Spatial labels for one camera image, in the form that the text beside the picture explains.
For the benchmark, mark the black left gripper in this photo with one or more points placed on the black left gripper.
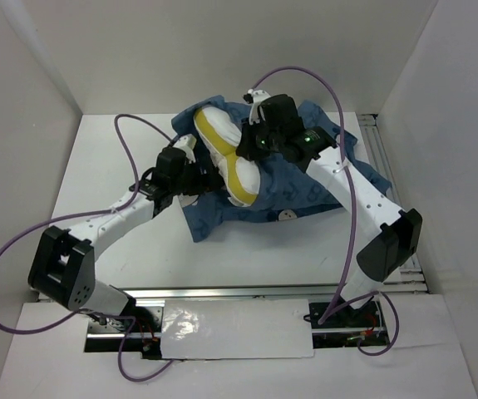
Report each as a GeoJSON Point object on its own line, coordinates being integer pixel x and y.
{"type": "Point", "coordinates": [209, 181]}

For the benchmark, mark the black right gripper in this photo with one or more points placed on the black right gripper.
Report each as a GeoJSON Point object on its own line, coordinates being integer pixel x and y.
{"type": "Point", "coordinates": [246, 147]}

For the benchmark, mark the blue cartoon print pillowcase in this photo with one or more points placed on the blue cartoon print pillowcase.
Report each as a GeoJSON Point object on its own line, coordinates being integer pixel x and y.
{"type": "Point", "coordinates": [285, 192]}

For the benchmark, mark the white pillow with yellow edge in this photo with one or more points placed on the white pillow with yellow edge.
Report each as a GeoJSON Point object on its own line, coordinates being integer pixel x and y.
{"type": "Point", "coordinates": [221, 137]}

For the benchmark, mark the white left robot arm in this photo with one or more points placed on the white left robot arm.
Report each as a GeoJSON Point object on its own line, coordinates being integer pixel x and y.
{"type": "Point", "coordinates": [64, 266]}

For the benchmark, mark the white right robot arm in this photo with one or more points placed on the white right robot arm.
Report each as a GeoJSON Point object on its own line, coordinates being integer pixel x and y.
{"type": "Point", "coordinates": [392, 232]}

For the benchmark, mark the white cover sheet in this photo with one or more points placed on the white cover sheet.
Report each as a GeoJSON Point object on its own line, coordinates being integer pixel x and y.
{"type": "Point", "coordinates": [235, 329]}

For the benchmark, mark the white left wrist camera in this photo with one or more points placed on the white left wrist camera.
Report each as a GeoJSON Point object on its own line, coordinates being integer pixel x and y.
{"type": "Point", "coordinates": [187, 144]}

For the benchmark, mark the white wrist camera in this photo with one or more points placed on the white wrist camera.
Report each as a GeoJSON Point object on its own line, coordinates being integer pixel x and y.
{"type": "Point", "coordinates": [187, 144]}
{"type": "Point", "coordinates": [254, 97]}

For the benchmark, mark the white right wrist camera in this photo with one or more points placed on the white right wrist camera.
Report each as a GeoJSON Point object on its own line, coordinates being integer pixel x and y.
{"type": "Point", "coordinates": [254, 97]}

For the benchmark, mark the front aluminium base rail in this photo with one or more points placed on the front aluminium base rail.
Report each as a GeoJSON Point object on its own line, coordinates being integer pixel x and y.
{"type": "Point", "coordinates": [345, 328]}

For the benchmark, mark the aluminium frame rail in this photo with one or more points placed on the aluminium frame rail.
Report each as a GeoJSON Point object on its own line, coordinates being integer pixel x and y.
{"type": "Point", "coordinates": [409, 278]}

